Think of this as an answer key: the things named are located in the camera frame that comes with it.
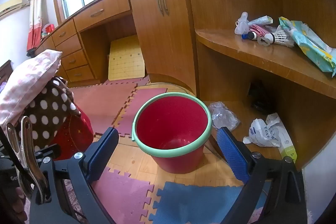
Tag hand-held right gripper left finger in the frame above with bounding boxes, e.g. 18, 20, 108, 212
29, 127, 120, 224

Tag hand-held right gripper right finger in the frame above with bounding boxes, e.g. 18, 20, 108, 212
216, 126, 307, 224

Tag clear plastic bag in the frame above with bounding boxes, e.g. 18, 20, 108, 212
209, 101, 240, 131

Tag white packet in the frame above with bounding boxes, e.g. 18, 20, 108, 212
265, 112, 297, 164

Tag red bucket with green rim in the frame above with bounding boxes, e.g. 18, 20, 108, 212
132, 92, 213, 174

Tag pink printed paper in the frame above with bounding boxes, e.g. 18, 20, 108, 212
249, 25, 277, 36

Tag white shuttlecock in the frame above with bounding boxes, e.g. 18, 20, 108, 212
264, 26, 296, 47

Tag white mesh sleeve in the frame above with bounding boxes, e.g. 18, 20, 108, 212
234, 12, 250, 35

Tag light blue wet wipes packet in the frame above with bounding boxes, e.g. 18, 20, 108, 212
278, 17, 336, 73

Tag person's left hand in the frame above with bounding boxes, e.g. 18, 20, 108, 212
10, 185, 28, 222

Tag red cushion with gold stars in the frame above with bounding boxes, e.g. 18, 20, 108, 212
50, 106, 94, 161

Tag metal spring clip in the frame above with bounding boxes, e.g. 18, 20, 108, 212
6, 116, 50, 205

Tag pink fluffy rug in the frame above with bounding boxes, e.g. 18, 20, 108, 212
60, 178, 87, 218

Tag blue foam floor mat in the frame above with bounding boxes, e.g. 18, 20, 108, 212
148, 179, 271, 224

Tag brown polka-dot blanket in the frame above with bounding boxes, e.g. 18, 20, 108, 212
16, 76, 76, 151

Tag pink pillow with white dots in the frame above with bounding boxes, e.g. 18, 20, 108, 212
0, 49, 63, 125

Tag yellow gridded mat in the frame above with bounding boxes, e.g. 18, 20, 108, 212
108, 35, 147, 81

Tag dark wooden headboard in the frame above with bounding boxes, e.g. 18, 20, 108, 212
0, 60, 12, 83

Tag wooden cabinet with doors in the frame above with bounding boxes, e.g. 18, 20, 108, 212
128, 0, 197, 94

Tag red item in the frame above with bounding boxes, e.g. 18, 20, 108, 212
41, 24, 55, 35

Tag wooden desk with drawers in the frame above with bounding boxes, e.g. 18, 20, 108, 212
34, 0, 139, 84

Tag cream and red curtain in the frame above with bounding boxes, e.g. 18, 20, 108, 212
26, 0, 46, 52

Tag air conditioner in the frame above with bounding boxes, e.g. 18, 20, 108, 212
0, 0, 30, 17

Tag black cable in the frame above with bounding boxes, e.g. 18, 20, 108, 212
0, 127, 34, 188

